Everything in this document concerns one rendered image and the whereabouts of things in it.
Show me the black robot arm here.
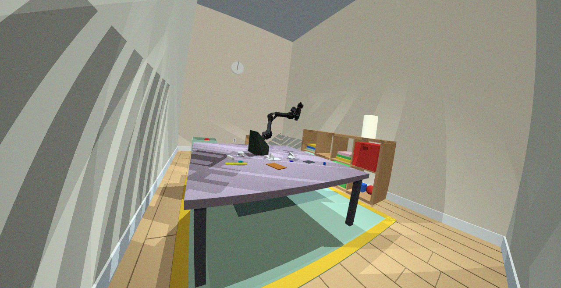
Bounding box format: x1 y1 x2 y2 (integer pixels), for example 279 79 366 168
261 107 299 140

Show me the orange flat rectangular plate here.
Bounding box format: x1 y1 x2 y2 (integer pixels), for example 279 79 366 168
266 163 287 170

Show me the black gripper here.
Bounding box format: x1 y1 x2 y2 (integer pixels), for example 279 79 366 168
293 102 304 117

